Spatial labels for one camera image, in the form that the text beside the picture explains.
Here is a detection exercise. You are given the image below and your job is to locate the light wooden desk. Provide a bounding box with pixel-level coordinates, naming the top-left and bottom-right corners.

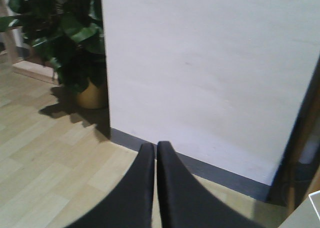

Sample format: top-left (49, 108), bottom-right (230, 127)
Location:
top-left (266, 61), bottom-right (320, 205)

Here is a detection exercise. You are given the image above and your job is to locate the white plastic trash bin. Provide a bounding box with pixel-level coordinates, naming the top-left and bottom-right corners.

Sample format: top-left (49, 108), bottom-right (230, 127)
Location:
top-left (278, 190), bottom-right (320, 228)

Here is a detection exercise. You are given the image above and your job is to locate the yellow plant pot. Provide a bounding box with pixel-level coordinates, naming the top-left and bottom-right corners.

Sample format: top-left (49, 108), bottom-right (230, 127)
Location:
top-left (75, 79), bottom-right (108, 109)

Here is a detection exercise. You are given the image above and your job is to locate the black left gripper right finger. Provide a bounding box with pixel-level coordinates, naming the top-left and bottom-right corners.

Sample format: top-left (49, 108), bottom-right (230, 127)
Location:
top-left (157, 141), bottom-right (260, 228)

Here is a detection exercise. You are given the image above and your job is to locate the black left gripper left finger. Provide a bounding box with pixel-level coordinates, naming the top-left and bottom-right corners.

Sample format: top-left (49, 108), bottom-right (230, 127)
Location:
top-left (67, 143), bottom-right (154, 228)

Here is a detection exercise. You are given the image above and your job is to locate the green potted plant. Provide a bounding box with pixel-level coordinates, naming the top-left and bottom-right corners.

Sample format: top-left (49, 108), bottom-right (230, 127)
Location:
top-left (0, 0), bottom-right (107, 93)

